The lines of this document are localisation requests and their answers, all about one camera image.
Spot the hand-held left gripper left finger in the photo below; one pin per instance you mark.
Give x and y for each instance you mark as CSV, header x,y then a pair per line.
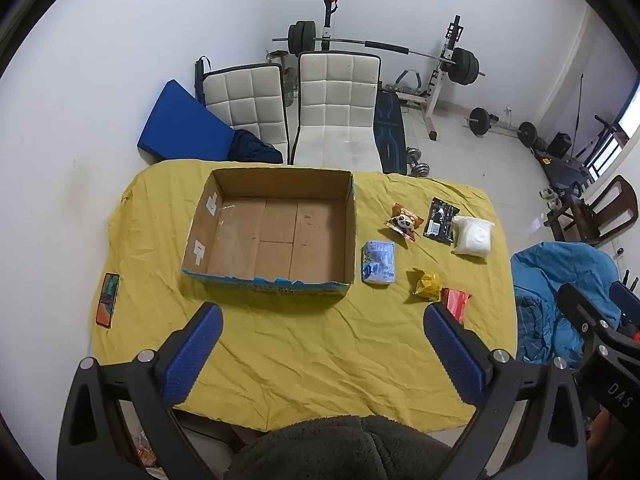
x,y
197,347

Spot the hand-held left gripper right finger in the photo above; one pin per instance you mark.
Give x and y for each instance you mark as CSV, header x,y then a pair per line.
x,y
452,352

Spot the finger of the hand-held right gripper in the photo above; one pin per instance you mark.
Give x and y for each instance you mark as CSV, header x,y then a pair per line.
x,y
582,312
627,305

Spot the red snack packet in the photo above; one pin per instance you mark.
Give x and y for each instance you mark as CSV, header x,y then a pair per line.
x,y
457,305

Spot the yellow packet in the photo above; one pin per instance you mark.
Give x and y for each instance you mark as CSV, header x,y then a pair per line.
x,y
425,285

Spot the white soft bag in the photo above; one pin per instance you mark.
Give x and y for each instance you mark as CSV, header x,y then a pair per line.
x,y
472,239

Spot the light blue tissue packet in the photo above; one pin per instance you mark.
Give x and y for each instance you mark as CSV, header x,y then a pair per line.
x,y
379,262

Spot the black packet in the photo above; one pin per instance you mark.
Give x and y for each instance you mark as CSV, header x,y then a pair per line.
x,y
439,221

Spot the cardboard box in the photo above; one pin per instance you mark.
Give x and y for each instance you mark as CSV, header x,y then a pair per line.
x,y
280,240

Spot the brown panda snack packet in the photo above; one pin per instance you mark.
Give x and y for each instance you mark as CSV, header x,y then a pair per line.
x,y
404,222

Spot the blue blanket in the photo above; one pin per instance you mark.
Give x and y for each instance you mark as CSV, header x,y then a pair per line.
x,y
560,285

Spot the dark wooden chair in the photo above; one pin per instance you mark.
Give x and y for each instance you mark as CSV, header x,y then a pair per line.
x,y
582,215

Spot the smartphone with colourful case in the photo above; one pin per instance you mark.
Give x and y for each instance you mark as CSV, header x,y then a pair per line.
x,y
107,300

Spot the yellow tablecloth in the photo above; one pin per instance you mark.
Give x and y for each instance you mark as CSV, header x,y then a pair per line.
x,y
300,345

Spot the dark grey fleece clothing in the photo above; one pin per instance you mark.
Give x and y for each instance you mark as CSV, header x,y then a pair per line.
x,y
340,452

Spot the black exercise machine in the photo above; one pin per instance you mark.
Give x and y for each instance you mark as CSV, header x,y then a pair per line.
x,y
562,162

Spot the chrome dumbbell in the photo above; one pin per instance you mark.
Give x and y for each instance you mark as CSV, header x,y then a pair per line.
x,y
419,162

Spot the dark blue cloth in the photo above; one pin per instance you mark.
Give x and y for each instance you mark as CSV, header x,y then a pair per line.
x,y
252,147

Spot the short barbell with black plates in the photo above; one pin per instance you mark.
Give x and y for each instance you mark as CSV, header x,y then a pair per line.
x,y
480,121

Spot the blue folded gym mat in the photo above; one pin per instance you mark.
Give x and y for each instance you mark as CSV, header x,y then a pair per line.
x,y
182,122

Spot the black weight bench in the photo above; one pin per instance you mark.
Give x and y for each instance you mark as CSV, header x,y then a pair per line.
x,y
390,132

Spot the white quilted chair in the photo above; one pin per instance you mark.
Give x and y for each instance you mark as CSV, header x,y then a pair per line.
x,y
337,110
245,102

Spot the white barbell rack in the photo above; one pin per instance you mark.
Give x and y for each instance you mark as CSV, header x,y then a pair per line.
x,y
435,95

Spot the black barbell on rack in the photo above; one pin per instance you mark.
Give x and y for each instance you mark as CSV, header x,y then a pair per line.
x,y
462,65

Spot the dirty paint bucket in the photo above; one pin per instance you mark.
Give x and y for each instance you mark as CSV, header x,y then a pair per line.
x,y
287,77

